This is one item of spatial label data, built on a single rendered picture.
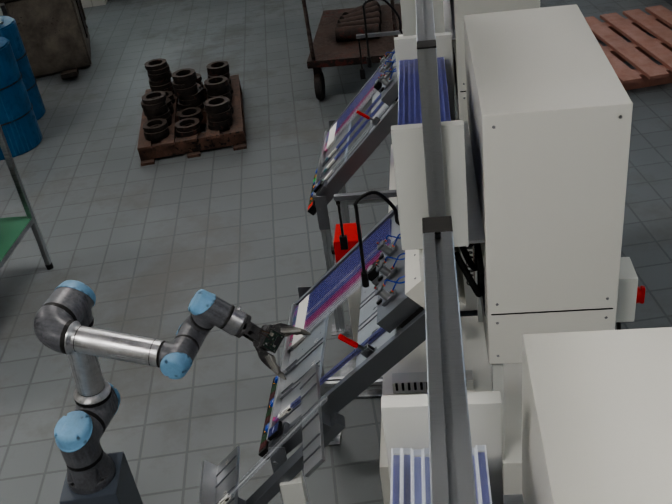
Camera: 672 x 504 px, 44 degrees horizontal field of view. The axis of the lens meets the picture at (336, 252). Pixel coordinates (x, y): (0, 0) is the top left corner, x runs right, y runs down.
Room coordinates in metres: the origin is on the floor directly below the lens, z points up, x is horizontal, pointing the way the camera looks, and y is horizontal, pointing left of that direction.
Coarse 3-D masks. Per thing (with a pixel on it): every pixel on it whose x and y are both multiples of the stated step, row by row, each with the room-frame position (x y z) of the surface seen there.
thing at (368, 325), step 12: (396, 228) 2.26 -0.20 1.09; (372, 288) 2.05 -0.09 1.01; (372, 300) 1.99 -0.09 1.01; (360, 312) 1.99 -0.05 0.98; (372, 312) 1.93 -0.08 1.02; (360, 324) 1.92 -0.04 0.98; (372, 324) 1.87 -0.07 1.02; (360, 336) 1.87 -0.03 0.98; (384, 336) 1.76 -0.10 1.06; (360, 360) 1.76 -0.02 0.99
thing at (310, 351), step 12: (324, 324) 2.12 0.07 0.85; (312, 336) 2.12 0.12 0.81; (324, 336) 2.06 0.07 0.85; (300, 348) 2.12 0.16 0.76; (312, 348) 2.05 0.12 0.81; (324, 348) 2.01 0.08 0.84; (300, 360) 2.05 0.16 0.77; (312, 360) 1.99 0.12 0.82; (288, 372) 2.05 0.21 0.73; (300, 372) 1.99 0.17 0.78; (288, 384) 1.98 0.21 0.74; (288, 396) 1.92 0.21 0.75; (300, 408) 1.80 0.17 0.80; (288, 420) 1.80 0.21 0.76
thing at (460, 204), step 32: (416, 0) 1.95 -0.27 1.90; (416, 32) 1.73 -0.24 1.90; (448, 32) 2.24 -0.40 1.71; (448, 64) 2.22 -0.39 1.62; (416, 128) 1.66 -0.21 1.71; (448, 128) 1.65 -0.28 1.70; (416, 160) 1.66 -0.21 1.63; (448, 160) 1.65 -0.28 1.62; (416, 192) 1.66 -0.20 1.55; (448, 192) 1.65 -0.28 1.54; (416, 224) 1.66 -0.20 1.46; (480, 224) 1.73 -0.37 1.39; (416, 384) 1.99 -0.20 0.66
